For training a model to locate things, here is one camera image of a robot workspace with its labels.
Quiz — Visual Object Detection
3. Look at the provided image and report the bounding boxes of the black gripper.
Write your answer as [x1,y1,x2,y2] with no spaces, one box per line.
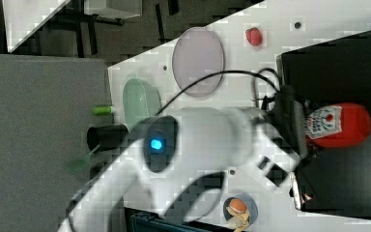
[272,85,308,159]

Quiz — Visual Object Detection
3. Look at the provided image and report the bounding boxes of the red plush ketchup bottle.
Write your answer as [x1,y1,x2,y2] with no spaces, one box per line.
[305,102,371,148]

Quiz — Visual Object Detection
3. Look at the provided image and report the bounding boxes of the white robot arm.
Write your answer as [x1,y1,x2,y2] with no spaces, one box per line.
[58,86,307,232]

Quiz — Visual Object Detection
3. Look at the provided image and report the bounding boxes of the silver black toaster oven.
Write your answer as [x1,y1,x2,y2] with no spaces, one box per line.
[278,30,371,219]

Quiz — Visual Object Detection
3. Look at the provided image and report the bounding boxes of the red toy strawberry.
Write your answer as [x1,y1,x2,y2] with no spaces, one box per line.
[245,28,263,46]

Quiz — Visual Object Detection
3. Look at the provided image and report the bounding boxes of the round grey plate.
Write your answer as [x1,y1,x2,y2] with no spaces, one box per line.
[172,27,225,90]

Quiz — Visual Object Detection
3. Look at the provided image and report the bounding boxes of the plush mushroom toy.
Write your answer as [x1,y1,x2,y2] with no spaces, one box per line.
[226,198,250,232]

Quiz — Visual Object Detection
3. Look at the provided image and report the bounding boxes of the green perforated colander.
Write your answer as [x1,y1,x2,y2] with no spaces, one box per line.
[123,78,160,129]

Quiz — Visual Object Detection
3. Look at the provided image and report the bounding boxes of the black cylindrical holder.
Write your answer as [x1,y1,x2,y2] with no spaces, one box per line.
[86,125,128,152]

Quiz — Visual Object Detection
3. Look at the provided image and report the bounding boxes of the green toy pepper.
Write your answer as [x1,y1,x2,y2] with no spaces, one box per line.
[92,106,113,115]

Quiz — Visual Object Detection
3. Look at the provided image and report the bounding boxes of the green plastic spatula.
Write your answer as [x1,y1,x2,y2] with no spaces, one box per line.
[67,153,94,173]

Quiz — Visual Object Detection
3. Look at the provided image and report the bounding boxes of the grey partition panel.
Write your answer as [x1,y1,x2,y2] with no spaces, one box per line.
[0,54,112,232]

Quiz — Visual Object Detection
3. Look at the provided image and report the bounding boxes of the white side table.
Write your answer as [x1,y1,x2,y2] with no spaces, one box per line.
[2,0,71,53]

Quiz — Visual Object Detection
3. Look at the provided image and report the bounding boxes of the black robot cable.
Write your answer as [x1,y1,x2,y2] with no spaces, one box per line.
[155,68,283,116]

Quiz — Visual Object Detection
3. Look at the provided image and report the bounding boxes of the dark blue frame rail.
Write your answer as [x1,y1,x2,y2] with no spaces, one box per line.
[128,213,228,232]

